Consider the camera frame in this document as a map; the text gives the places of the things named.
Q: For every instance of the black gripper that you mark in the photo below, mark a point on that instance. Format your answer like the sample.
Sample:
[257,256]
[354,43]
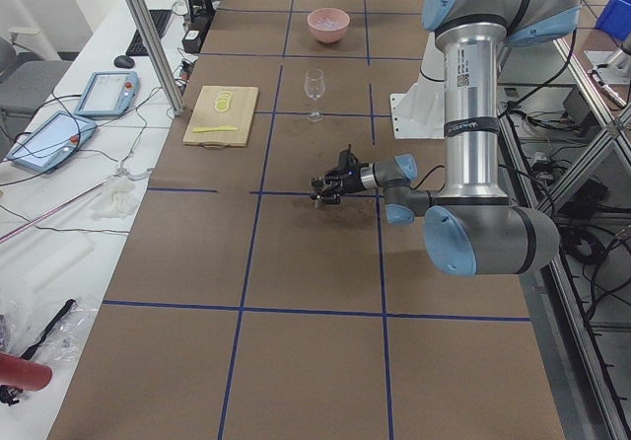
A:
[351,182]

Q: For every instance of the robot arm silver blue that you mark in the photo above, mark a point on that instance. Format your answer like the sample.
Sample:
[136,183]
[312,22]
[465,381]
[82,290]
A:
[470,225]

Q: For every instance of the clear wine glass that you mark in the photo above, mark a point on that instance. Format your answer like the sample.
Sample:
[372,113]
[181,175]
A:
[315,88]

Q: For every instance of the clear ice cubes pile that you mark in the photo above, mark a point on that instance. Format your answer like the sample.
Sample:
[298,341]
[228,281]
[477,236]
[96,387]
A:
[326,23]

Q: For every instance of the yellow plastic knife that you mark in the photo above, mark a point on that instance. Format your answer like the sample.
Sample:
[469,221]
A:
[222,128]

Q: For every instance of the bamboo cutting board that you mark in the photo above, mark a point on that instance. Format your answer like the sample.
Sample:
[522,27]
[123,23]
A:
[240,114]

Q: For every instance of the lemon slice leftmost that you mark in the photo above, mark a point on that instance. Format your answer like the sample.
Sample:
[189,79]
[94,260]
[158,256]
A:
[218,109]

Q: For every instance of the pink bowl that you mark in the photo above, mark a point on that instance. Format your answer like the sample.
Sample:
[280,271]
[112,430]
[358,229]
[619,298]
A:
[329,36]

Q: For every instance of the black power adapter box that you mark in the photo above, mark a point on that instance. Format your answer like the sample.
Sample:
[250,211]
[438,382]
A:
[192,42]

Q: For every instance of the white crumpled cloth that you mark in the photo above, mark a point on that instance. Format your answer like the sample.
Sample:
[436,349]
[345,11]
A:
[115,199]

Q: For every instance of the pink white rod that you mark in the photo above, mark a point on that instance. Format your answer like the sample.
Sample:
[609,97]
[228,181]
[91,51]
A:
[50,212]

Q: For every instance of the teach pendant far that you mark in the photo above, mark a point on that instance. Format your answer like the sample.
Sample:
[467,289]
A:
[108,94]

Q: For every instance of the teach pendant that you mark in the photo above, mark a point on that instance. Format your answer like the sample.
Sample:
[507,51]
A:
[53,142]
[108,94]

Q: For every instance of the black computer mouse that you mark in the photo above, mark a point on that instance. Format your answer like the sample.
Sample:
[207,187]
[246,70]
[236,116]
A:
[124,62]

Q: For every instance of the white foam block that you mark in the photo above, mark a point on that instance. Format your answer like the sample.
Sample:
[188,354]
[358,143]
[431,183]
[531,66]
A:
[57,263]

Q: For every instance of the teach pendant near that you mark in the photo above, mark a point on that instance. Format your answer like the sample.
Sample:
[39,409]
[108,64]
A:
[53,142]

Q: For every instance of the clear plastic bag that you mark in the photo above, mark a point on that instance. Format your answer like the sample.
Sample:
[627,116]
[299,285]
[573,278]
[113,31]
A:
[23,317]

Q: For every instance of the blue storage bin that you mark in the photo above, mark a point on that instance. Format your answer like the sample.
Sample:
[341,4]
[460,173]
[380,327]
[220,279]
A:
[615,19]

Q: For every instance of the red cylinder bottle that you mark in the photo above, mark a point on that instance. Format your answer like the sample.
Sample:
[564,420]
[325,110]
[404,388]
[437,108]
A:
[24,374]

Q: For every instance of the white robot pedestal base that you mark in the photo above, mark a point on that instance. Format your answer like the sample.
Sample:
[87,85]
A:
[420,112]

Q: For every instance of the aluminium frame post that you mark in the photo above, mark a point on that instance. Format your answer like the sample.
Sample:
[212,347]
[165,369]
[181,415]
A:
[148,32]

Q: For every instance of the black strap tool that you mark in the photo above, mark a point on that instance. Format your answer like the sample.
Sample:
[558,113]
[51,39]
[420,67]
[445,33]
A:
[29,353]

